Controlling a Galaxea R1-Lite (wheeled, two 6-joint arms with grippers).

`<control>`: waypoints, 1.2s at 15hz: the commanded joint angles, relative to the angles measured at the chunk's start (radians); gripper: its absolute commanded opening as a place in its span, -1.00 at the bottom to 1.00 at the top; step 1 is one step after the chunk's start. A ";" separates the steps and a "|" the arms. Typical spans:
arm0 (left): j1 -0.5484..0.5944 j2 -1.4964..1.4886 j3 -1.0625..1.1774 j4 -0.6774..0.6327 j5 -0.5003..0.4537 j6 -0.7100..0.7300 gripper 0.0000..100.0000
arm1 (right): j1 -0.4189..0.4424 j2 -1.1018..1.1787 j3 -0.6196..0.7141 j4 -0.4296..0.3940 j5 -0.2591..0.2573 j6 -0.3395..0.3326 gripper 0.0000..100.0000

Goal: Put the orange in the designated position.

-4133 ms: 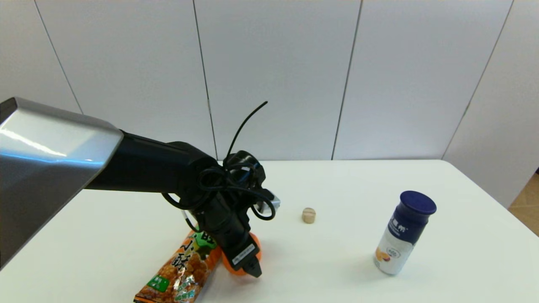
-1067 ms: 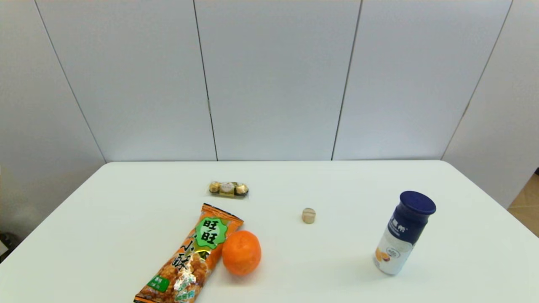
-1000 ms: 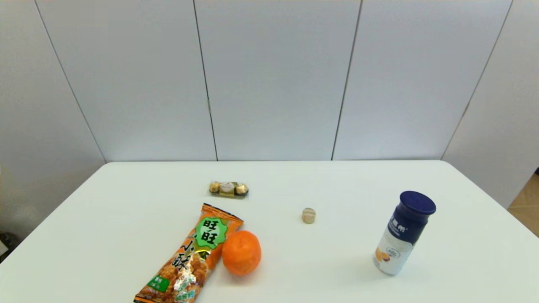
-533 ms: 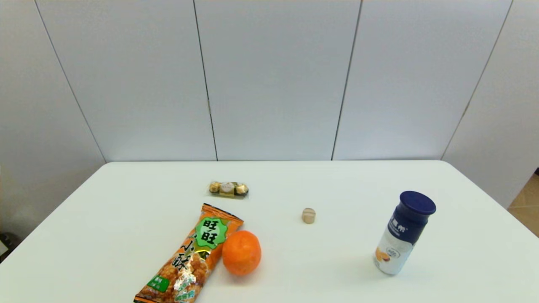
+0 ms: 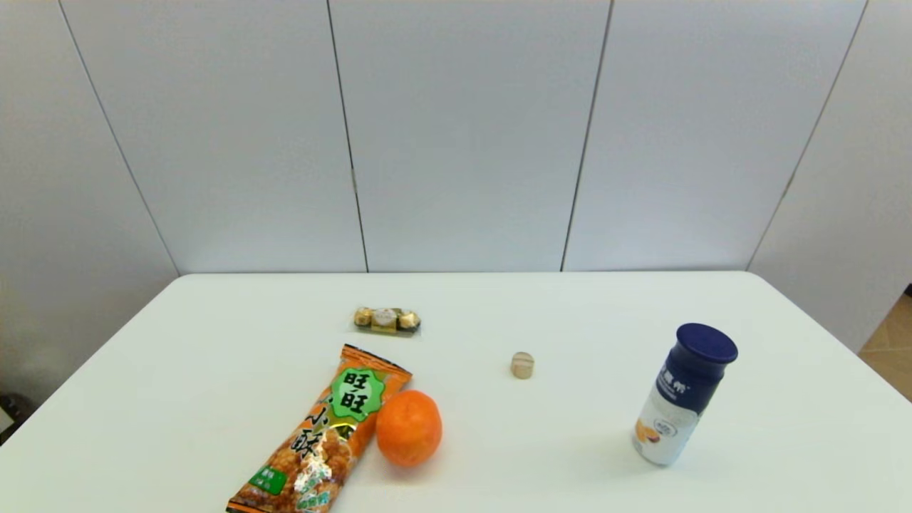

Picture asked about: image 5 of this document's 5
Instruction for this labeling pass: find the orange mandarin fruit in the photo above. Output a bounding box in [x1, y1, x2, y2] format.
[375, 389, 443, 468]

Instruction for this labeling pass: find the gold foil chocolate pack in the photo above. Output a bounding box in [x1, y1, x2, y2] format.
[353, 306, 422, 336]

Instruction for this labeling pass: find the orange rice cracker snack bag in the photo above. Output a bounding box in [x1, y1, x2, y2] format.
[226, 343, 413, 513]

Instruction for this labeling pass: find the white bottle with blue cap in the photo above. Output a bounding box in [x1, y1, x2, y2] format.
[631, 323, 739, 467]

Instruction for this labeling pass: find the dark object on floor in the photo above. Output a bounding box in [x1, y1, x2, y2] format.
[0, 394, 33, 444]

